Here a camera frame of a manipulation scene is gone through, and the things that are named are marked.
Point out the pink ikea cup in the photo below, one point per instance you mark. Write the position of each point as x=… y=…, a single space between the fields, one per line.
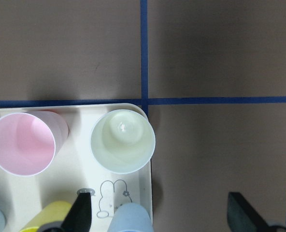
x=29 y=141

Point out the cream white ikea cup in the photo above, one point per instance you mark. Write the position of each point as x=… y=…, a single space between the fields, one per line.
x=122 y=141

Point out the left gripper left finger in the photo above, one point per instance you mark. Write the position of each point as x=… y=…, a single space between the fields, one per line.
x=79 y=217

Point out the light blue ikea cup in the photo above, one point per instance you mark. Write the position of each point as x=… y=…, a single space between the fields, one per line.
x=131 y=217

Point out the yellow ikea cup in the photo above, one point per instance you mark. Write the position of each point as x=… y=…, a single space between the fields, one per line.
x=54 y=212

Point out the cream serving tray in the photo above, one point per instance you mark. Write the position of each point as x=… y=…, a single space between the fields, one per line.
x=74 y=168

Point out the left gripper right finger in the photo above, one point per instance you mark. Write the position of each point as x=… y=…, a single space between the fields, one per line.
x=242 y=217

